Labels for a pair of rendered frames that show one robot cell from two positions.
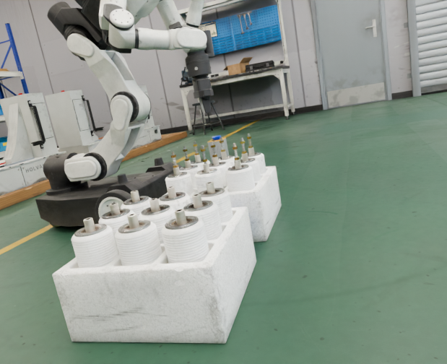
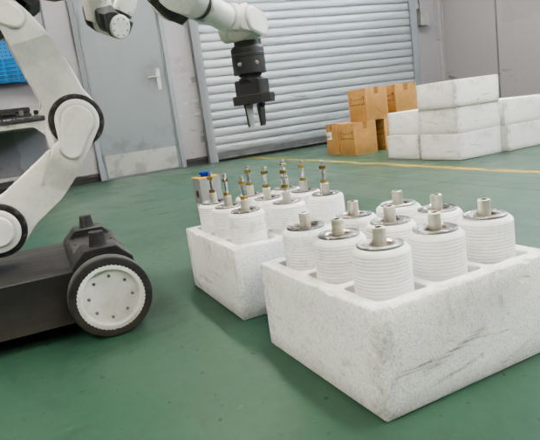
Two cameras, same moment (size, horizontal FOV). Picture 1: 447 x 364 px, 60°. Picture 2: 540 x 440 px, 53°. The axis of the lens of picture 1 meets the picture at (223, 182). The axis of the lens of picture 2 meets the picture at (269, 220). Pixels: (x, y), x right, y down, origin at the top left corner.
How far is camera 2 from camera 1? 1.10 m
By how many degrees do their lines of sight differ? 42
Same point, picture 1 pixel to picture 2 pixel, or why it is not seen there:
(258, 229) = not seen: hidden behind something
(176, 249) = (506, 242)
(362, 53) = (146, 107)
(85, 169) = not seen: outside the picture
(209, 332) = not seen: outside the picture
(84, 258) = (402, 280)
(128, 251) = (457, 256)
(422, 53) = (214, 113)
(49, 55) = not seen: outside the picture
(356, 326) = not seen: outside the picture
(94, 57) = (23, 30)
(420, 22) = (208, 78)
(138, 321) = (477, 349)
